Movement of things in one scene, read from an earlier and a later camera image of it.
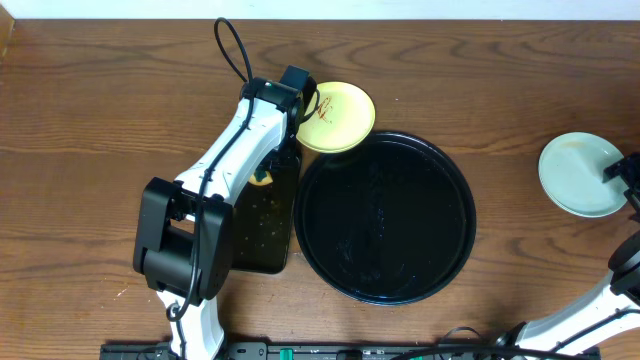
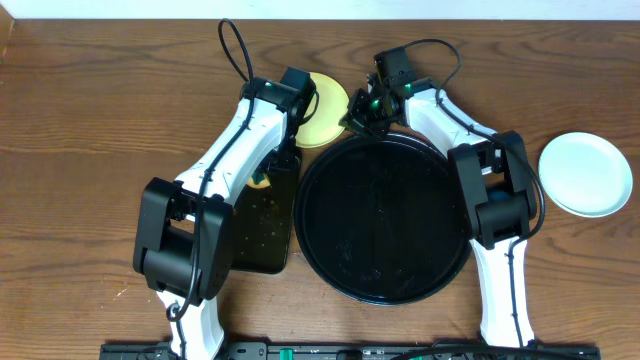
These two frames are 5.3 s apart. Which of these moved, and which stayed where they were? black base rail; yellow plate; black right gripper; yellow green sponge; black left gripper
Moved: yellow plate; black right gripper
Stayed: black base rail; black left gripper; yellow green sponge
